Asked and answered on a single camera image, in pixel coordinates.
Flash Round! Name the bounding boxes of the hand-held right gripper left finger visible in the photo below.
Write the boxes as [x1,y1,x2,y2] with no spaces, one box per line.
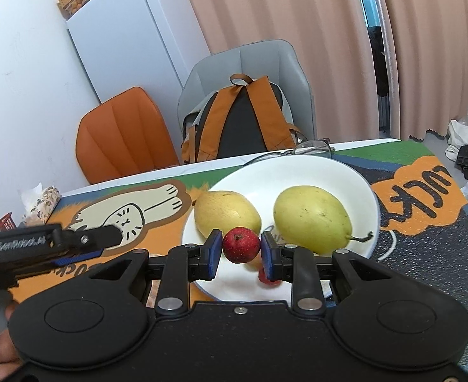
[92,229,223,318]

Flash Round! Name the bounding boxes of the green pear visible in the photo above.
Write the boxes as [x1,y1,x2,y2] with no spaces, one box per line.
[274,186,374,255]

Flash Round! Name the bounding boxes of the red hawthorn berry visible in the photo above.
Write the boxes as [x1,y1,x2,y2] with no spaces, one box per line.
[223,227,262,264]
[258,265,282,286]

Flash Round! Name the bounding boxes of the yellow pear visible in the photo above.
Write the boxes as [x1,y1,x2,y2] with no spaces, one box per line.
[194,191,262,239]

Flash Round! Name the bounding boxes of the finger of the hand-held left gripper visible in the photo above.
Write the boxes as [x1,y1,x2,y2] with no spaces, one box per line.
[53,248,105,266]
[61,225,124,252]

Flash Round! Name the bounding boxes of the grey chair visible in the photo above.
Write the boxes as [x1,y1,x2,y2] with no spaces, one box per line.
[177,40,318,164]

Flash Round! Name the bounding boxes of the black eyeglasses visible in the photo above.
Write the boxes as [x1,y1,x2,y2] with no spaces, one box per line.
[293,138,335,156]

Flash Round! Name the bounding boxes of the orange and grey backpack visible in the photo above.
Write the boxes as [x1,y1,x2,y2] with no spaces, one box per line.
[181,74,310,165]

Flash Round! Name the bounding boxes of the white plate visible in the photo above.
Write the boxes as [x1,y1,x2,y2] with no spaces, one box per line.
[181,155,379,302]

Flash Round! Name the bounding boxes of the patterned tissue box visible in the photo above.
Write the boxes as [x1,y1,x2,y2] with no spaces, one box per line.
[19,183,62,227]

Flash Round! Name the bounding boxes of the pink curtain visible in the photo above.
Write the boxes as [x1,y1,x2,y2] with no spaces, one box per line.
[178,0,380,144]
[373,0,468,142]

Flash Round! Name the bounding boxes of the orange chair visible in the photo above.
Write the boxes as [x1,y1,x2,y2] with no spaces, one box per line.
[76,87,180,186]

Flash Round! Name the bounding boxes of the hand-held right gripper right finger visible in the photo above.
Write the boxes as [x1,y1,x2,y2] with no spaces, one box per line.
[260,231,394,315]

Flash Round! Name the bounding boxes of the white fridge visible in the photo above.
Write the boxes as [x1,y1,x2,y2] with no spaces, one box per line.
[66,0,212,104]

